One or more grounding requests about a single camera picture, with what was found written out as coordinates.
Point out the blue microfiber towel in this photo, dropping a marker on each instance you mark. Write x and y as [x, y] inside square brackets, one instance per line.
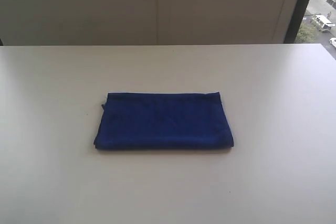
[156, 121]

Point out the white car outside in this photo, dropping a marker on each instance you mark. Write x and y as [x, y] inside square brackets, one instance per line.
[332, 41]

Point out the black window frame post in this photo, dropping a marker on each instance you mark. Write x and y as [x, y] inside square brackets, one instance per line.
[295, 22]

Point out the white van outside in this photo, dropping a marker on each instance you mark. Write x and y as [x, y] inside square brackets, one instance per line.
[321, 23]

